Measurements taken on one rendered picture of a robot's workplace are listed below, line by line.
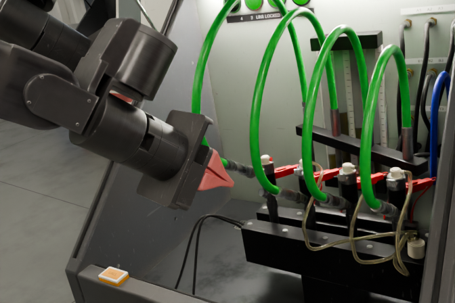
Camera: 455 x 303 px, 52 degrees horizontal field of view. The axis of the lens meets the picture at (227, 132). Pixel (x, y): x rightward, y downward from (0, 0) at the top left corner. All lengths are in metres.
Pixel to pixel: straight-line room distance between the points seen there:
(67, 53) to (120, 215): 0.52
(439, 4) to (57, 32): 0.69
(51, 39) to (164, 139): 0.21
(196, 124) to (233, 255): 0.67
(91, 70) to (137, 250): 0.72
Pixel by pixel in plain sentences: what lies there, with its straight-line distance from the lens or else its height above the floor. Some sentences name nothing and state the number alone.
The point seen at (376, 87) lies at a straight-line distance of 0.65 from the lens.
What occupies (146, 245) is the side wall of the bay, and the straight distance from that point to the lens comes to 1.12.
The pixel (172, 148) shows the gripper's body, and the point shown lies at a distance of 0.47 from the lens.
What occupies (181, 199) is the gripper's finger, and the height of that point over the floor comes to 1.25.
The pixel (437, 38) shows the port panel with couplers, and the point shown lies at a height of 1.27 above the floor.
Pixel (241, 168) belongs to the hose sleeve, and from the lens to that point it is 0.80.
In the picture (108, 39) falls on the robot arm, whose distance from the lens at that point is 0.44.
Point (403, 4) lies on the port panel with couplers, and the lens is 1.00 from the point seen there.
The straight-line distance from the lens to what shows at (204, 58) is 0.71.
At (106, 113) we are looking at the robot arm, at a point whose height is 1.36.
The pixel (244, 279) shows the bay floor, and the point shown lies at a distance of 1.05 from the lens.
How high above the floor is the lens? 1.46
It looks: 19 degrees down
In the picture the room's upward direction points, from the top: 10 degrees counter-clockwise
